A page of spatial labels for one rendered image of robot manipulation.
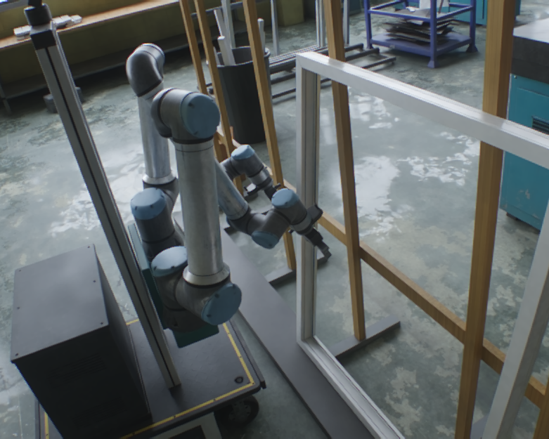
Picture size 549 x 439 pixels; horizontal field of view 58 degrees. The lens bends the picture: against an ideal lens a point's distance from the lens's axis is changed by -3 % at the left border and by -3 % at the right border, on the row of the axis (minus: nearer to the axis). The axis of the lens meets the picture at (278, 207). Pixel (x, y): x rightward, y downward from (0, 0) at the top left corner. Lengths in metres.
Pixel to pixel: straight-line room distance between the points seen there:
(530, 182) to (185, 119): 2.35
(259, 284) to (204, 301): 1.42
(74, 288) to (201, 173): 0.84
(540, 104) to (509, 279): 0.97
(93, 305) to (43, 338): 0.20
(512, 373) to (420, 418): 1.01
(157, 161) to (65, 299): 0.68
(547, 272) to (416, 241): 2.11
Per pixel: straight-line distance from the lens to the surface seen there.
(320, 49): 6.75
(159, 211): 2.16
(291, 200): 1.79
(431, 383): 2.55
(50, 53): 1.57
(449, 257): 3.21
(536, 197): 3.31
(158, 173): 2.26
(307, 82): 1.97
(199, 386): 2.24
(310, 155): 2.08
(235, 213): 1.82
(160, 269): 1.75
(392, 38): 7.02
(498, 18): 1.29
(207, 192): 1.49
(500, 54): 1.31
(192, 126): 1.39
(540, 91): 3.08
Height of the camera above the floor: 2.00
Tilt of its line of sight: 32 degrees down
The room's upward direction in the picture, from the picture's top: 10 degrees counter-clockwise
